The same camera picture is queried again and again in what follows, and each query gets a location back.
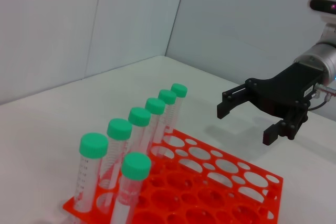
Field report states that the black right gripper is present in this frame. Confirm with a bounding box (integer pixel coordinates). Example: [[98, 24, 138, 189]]
[[216, 62, 326, 146]]

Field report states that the green capped test tube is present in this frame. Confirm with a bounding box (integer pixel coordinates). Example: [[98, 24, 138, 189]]
[[157, 89, 177, 141], [123, 106, 152, 162], [144, 97, 166, 158], [167, 83, 188, 133], [98, 118, 133, 190], [73, 132, 109, 214], [110, 152, 152, 224]]

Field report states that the orange test tube rack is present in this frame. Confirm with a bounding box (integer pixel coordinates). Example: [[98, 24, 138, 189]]
[[62, 128, 284, 224]]

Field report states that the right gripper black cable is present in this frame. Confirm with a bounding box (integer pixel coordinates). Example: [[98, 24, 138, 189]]
[[308, 82, 336, 111]]

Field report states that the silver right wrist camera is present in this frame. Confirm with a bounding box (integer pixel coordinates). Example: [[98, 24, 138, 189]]
[[307, 0, 336, 25]]

